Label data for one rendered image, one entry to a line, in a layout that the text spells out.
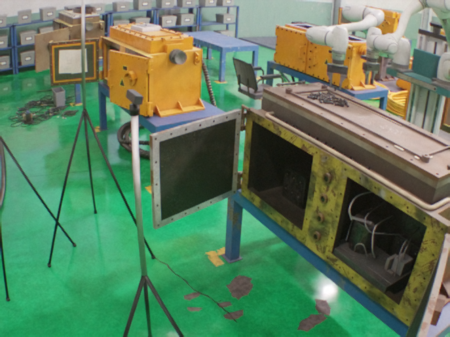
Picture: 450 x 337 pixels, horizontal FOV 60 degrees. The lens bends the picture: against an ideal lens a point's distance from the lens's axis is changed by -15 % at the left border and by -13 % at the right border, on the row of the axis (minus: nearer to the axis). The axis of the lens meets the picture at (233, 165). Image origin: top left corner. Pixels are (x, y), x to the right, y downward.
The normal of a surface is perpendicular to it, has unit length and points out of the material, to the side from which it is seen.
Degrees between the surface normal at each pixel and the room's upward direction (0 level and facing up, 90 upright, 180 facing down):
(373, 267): 0
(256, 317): 0
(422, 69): 90
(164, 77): 90
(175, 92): 90
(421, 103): 90
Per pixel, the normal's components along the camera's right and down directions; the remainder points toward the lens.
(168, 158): 0.71, 0.34
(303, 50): -0.83, 0.20
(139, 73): -0.67, 0.29
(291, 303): 0.05, -0.90
